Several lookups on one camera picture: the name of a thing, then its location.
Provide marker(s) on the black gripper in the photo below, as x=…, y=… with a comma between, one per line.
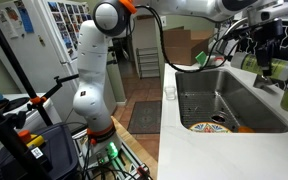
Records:
x=267, y=31

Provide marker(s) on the tall green soap bottle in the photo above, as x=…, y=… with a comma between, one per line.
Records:
x=280, y=68

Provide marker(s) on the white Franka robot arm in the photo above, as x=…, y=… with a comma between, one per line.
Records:
x=94, y=83

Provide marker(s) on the stainless steel sink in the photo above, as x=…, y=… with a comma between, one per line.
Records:
x=250, y=100

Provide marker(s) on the brushed steel gooseneck faucet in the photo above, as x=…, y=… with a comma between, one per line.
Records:
x=262, y=81

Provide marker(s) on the clear sponge holder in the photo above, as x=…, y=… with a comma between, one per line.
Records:
x=214, y=62

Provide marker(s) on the green sponge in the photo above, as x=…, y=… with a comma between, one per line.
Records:
x=201, y=58

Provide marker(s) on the orange fruit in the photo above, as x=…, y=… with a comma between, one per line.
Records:
x=245, y=129

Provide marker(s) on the large cardboard box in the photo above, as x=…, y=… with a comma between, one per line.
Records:
x=184, y=46

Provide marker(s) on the colourful patterned plate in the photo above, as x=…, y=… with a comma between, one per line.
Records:
x=210, y=128

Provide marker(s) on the clear plastic cup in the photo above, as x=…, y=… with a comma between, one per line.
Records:
x=170, y=93

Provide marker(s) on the patterned floor rug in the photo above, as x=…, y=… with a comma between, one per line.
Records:
x=144, y=116

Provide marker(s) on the wooden table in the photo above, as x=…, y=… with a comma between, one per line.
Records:
x=134, y=143

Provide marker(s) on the photo collage sheet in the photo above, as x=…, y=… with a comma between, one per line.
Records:
x=67, y=23

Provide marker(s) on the white refrigerator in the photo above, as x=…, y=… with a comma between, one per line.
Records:
x=50, y=56

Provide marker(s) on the dark plastic storage bin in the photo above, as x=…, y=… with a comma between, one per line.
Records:
x=60, y=150

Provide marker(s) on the blue paper sheet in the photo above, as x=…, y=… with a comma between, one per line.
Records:
x=25, y=16

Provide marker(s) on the yellow emergency stop button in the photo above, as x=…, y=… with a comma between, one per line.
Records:
x=34, y=141

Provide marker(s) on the black tripod stand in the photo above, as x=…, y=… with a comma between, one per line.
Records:
x=14, y=63
x=4, y=140

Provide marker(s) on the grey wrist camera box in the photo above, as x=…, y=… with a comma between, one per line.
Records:
x=277, y=11

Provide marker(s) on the white wall switch plate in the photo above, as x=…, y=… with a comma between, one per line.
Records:
x=163, y=21

